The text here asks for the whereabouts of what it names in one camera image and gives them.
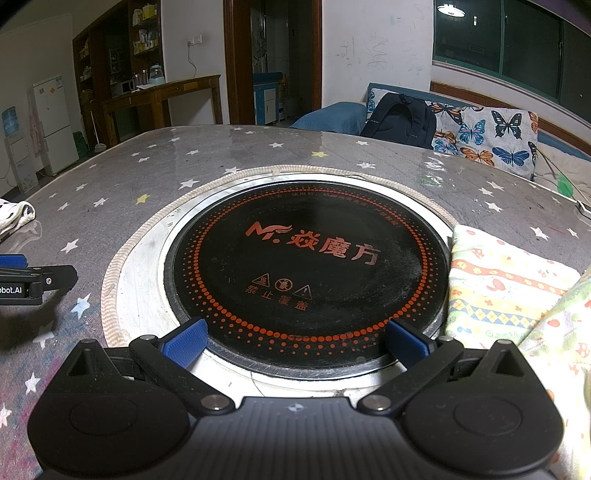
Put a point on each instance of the pale blue kettle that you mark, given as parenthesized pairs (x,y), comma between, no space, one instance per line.
(156,74)

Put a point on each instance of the water dispenser with blue bottle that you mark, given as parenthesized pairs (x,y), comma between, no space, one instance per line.
(16,152)

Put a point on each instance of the blue sofa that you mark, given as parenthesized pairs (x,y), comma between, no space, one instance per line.
(332,117)

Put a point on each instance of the wooden door frame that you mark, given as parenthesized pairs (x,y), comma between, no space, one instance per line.
(235,64)

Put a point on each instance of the wooden console table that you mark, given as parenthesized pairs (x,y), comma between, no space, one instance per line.
(161,92)

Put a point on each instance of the white mop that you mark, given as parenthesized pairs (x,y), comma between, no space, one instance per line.
(98,146)

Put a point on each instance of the butterfly print pillow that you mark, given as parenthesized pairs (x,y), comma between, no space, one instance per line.
(489,138)

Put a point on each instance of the dark green frame window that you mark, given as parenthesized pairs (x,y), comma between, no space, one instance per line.
(521,41)

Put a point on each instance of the white cloth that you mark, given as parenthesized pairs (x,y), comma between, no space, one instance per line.
(16,217)

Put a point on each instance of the colourful cartoon print garment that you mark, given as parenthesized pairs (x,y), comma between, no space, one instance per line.
(498,295)

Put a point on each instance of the white remote control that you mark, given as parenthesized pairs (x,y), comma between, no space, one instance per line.
(584,206)

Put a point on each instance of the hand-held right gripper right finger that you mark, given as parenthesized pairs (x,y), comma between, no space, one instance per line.
(406,344)

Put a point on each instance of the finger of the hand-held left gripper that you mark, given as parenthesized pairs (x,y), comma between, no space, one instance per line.
(11,262)
(57,276)

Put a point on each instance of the beige cushion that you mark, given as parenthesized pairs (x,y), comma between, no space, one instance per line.
(565,166)

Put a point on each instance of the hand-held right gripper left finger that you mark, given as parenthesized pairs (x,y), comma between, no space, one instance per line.
(187,344)

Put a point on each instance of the round black induction cooker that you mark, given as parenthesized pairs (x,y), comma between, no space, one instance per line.
(300,277)

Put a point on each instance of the wooden shelf cabinet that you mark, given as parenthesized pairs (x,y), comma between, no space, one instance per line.
(101,60)

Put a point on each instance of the black backpack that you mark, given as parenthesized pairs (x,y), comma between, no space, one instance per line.
(401,122)

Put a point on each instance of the blue and white cabinet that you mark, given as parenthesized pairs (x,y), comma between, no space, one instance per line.
(267,99)

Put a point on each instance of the white wall socket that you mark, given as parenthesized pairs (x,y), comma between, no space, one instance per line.
(195,40)

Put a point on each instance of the white fridge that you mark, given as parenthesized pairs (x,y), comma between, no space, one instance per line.
(53,124)

